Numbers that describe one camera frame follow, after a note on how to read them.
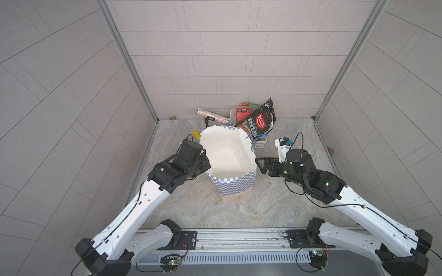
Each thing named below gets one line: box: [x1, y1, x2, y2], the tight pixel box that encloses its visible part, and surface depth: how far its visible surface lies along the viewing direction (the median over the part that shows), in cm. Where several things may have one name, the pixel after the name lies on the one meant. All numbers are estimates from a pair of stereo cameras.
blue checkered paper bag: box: [199, 125, 258, 202], surface depth 78 cm
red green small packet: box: [235, 107, 252, 125], surface depth 107 cm
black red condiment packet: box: [237, 97, 277, 140], surface depth 98 cm
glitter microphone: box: [196, 108, 236, 127], surface depth 96 cm
